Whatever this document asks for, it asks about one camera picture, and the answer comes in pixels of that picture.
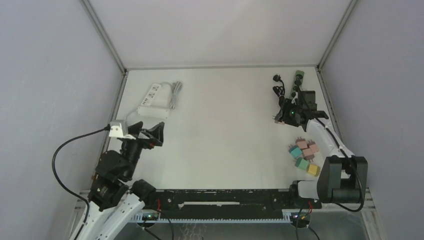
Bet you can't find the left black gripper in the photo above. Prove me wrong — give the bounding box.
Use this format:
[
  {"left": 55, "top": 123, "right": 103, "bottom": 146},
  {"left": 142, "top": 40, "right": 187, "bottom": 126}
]
[{"left": 122, "top": 121, "right": 165, "bottom": 179}]

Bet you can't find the white power strip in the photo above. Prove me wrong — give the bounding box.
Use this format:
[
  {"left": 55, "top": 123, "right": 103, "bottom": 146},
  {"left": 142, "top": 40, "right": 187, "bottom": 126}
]
[
  {"left": 140, "top": 83, "right": 162, "bottom": 107},
  {"left": 136, "top": 105, "right": 170, "bottom": 120}
]

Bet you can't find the pink plug adapter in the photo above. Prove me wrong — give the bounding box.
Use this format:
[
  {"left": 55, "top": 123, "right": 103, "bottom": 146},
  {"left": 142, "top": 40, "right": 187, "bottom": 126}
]
[
  {"left": 295, "top": 138, "right": 309, "bottom": 150},
  {"left": 307, "top": 141, "right": 320, "bottom": 154},
  {"left": 302, "top": 148, "right": 315, "bottom": 161},
  {"left": 274, "top": 115, "right": 285, "bottom": 125}
]

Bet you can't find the teal plug adapter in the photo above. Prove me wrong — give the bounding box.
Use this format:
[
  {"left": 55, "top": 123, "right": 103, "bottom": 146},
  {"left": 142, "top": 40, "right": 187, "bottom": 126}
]
[{"left": 288, "top": 145, "right": 303, "bottom": 160}]

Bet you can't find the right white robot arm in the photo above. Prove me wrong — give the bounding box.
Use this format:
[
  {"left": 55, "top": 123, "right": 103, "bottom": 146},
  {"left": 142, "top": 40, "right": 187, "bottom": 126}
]
[{"left": 280, "top": 90, "right": 368, "bottom": 208}]

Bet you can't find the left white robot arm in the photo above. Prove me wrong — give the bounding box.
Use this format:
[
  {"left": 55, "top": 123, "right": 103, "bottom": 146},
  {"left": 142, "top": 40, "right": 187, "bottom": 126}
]
[{"left": 70, "top": 120, "right": 165, "bottom": 240}]

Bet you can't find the green plug adapter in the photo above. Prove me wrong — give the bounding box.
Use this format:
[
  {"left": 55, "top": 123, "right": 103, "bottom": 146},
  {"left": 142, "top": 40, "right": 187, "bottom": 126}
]
[{"left": 294, "top": 157, "right": 310, "bottom": 171}]

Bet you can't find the yellow plug adapter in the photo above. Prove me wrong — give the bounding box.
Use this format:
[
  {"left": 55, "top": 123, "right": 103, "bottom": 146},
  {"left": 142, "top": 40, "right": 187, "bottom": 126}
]
[{"left": 306, "top": 163, "right": 321, "bottom": 177}]

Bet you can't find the green power strip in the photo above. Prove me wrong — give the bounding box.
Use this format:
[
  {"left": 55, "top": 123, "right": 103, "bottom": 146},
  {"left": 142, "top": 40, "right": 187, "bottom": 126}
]
[{"left": 289, "top": 70, "right": 305, "bottom": 100}]

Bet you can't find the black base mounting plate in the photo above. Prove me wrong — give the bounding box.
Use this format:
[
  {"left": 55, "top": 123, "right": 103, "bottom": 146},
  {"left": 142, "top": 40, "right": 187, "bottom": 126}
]
[{"left": 144, "top": 189, "right": 322, "bottom": 218}]

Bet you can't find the grey cord of near strip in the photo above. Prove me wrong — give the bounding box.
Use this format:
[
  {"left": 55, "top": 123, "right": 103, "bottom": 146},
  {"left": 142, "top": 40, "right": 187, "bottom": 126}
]
[{"left": 124, "top": 109, "right": 140, "bottom": 124}]

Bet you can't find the grey cord of strip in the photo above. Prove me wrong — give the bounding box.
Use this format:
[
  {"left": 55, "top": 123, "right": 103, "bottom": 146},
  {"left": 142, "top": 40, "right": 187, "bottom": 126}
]
[
  {"left": 124, "top": 109, "right": 140, "bottom": 124},
  {"left": 160, "top": 81, "right": 184, "bottom": 111}
]

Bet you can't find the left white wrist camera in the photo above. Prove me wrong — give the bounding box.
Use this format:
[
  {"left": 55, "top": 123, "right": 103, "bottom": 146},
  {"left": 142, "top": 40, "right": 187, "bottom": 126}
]
[{"left": 108, "top": 120, "right": 128, "bottom": 138}]

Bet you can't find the black coiled power cord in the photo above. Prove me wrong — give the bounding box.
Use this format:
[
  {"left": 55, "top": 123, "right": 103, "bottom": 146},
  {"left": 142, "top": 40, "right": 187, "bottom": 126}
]
[{"left": 272, "top": 74, "right": 287, "bottom": 115}]

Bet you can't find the grey cord of far strip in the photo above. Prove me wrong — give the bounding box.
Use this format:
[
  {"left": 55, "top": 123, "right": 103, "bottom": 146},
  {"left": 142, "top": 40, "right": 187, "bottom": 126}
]
[{"left": 160, "top": 81, "right": 184, "bottom": 111}]

